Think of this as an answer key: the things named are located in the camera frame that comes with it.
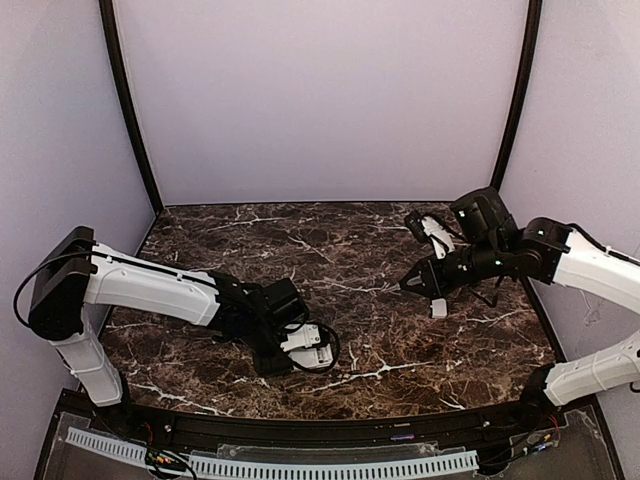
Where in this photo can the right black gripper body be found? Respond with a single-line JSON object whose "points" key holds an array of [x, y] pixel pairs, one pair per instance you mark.
{"points": [[436, 276]]}

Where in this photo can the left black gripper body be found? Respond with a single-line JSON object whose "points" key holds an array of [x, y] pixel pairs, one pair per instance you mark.
{"points": [[270, 361]]}

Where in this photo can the white battery cover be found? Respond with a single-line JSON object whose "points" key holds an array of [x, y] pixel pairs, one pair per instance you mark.
{"points": [[438, 308]]}

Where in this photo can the white remote control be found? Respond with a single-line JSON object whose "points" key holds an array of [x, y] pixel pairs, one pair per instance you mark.
{"points": [[313, 358]]}

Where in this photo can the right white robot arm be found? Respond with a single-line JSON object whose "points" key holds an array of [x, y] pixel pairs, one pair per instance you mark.
{"points": [[489, 245]]}

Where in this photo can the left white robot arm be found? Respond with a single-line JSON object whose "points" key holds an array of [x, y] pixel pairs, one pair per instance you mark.
{"points": [[271, 321]]}

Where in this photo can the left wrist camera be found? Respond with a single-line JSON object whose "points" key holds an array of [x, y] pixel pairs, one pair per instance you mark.
{"points": [[306, 336]]}

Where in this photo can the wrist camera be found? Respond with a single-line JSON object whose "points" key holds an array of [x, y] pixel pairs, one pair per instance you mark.
{"points": [[427, 229], [306, 336]]}

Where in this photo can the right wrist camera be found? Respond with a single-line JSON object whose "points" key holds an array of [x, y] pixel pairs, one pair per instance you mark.
{"points": [[427, 229]]}

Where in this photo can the black front table rail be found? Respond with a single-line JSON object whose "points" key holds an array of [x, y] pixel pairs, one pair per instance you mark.
{"points": [[483, 427]]}

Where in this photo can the white slotted cable duct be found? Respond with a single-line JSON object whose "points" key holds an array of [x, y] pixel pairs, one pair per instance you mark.
{"points": [[235, 462]]}

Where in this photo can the left black frame post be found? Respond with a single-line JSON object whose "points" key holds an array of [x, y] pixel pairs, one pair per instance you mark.
{"points": [[126, 102]]}

